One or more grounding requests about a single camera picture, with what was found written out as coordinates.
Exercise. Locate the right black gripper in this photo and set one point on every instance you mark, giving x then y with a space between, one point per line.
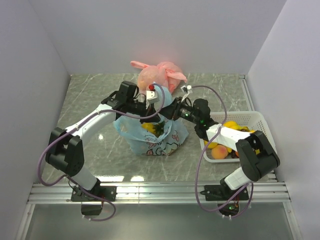
172 112

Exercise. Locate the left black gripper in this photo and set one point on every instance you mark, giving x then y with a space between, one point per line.
150 112

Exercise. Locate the fake pineapple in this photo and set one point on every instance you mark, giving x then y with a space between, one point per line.
158 129

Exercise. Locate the blue plastic bag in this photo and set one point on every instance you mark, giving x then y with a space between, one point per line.
142 142

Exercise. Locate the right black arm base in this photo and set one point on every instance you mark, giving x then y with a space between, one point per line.
215 192

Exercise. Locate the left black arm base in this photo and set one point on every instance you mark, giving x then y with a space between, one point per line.
93 201

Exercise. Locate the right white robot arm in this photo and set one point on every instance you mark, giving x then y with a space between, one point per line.
257 157

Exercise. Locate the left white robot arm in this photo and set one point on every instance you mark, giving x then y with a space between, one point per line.
65 151

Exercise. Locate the pink tied plastic bag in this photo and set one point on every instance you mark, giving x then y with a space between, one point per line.
165 73

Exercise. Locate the yellow fake orange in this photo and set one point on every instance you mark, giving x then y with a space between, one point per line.
211 145

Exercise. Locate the yellow fake banana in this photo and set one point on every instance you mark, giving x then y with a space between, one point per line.
233 125

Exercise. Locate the fake peach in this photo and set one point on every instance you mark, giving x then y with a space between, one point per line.
219 152

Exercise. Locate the white plastic basket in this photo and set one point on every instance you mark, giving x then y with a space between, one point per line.
254 120

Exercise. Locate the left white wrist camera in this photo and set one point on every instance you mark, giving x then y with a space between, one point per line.
151 97

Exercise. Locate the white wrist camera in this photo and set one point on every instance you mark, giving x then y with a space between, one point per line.
151 97
187 90

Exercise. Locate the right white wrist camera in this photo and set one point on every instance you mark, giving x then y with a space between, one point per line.
187 90

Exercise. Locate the aluminium rail frame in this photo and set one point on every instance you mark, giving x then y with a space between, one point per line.
156 200

